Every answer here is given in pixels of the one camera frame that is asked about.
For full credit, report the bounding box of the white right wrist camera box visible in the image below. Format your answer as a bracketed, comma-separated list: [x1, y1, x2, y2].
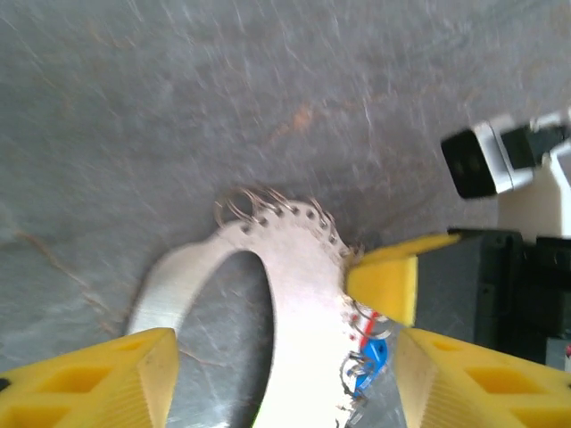
[440, 110, 571, 240]

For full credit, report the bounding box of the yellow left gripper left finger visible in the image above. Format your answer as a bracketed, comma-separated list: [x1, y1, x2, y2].
[0, 327, 180, 428]

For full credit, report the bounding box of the red key tag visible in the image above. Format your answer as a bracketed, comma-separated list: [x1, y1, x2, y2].
[350, 311, 378, 344]

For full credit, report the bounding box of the blue key tag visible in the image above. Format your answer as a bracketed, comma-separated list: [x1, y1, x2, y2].
[350, 337, 390, 400]

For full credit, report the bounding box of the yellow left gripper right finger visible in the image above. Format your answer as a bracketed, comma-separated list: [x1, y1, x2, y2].
[394, 327, 571, 428]

